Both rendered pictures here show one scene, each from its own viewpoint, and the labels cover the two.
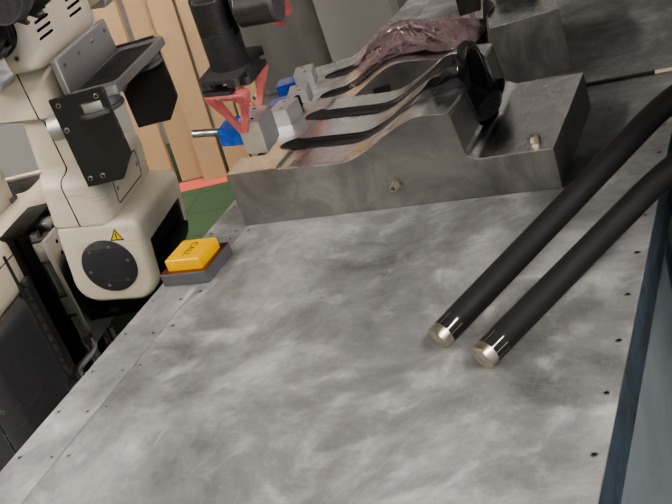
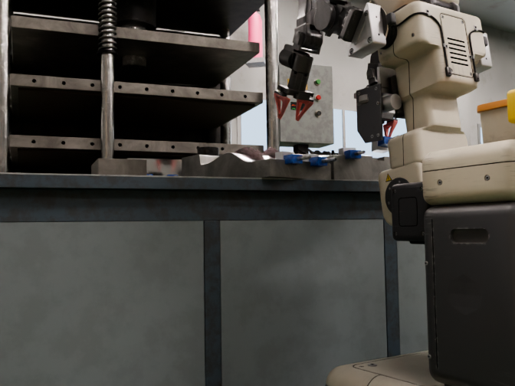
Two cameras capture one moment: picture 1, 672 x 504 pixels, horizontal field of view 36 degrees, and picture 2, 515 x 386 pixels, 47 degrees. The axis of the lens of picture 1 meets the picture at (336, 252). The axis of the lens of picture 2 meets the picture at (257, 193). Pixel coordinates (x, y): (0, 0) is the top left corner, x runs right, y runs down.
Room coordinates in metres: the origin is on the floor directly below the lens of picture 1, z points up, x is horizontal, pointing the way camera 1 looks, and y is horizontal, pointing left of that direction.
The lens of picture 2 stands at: (3.41, 1.01, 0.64)
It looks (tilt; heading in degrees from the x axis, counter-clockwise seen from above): 4 degrees up; 218
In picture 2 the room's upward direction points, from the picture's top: 1 degrees counter-clockwise
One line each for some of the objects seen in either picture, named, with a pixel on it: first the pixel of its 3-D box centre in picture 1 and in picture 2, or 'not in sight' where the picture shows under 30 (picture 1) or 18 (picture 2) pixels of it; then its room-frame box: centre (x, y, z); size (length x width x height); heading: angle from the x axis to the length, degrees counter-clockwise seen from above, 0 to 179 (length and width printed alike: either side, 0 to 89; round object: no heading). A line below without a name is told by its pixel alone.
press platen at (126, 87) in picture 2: not in sight; (132, 106); (1.52, -1.27, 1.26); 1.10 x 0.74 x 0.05; 150
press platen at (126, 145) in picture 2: not in sight; (132, 156); (1.52, -1.27, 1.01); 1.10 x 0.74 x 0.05; 150
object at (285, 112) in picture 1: (263, 123); (354, 154); (1.66, 0.04, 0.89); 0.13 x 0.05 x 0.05; 59
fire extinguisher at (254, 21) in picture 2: not in sight; (255, 35); (-1.21, -2.63, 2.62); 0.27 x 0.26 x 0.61; 161
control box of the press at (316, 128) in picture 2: not in sight; (302, 210); (0.93, -0.66, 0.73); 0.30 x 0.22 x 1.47; 150
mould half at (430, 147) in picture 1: (405, 128); (331, 169); (1.47, -0.16, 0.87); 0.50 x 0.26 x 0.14; 60
